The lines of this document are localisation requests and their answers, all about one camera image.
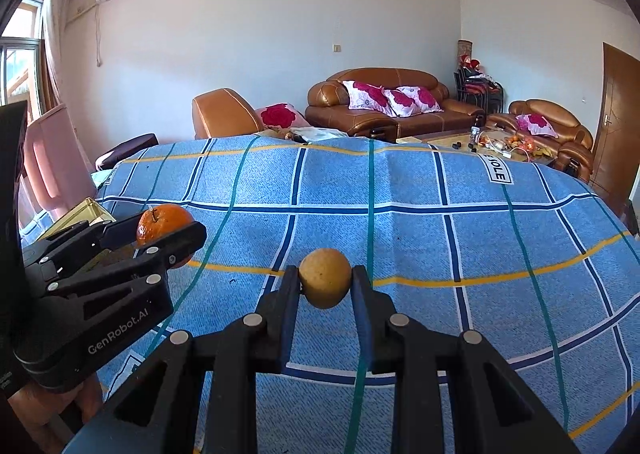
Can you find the orange with stem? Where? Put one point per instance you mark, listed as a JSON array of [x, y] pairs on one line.
[[165, 224]]

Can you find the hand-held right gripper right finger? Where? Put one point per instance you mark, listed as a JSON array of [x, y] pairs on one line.
[[363, 326]]

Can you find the pink electric kettle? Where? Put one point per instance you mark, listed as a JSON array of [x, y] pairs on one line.
[[50, 159]]

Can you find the dark purple stool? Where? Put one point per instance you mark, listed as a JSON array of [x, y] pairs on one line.
[[127, 149]]

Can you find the brown wooden door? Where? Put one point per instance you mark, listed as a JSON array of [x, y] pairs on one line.
[[615, 134]]

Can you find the small yellow fruit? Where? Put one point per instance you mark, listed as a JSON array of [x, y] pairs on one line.
[[325, 276]]

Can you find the white red floral pillow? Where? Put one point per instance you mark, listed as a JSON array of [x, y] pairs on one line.
[[415, 100], [370, 95], [537, 124]]

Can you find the light pink curtain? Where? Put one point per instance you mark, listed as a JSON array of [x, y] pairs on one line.
[[55, 44]]

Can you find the stacked dark chairs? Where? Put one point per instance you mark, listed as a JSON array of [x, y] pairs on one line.
[[475, 89]]

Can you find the wooden coffee table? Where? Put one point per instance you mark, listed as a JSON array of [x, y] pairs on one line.
[[440, 139]]

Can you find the person's left hand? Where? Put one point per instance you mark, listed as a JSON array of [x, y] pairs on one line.
[[55, 419]]

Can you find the window with metal frame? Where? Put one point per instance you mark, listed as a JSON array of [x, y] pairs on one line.
[[20, 69]]

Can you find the white paper sheets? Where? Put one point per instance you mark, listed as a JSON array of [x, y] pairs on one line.
[[315, 134]]

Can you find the red plush decoration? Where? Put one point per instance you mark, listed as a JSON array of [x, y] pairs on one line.
[[470, 62]]

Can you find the brown leather three-seat sofa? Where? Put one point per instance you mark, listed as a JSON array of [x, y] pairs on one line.
[[350, 119]]

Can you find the brown leather rounded armchair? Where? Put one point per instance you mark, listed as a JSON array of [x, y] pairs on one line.
[[565, 134]]

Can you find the blue plaid tablecloth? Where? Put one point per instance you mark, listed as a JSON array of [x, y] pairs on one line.
[[450, 244]]

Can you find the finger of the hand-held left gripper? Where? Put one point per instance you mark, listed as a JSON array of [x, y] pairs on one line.
[[120, 234], [185, 239]]

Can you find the gold metal tin tray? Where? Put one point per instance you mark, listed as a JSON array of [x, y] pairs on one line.
[[85, 216]]

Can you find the assorted snacks pile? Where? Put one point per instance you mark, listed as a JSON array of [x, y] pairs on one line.
[[505, 141]]

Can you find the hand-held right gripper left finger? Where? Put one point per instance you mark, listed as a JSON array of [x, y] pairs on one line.
[[287, 329]]

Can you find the brown leather armchair white piping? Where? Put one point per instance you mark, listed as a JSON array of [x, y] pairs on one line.
[[225, 114]]

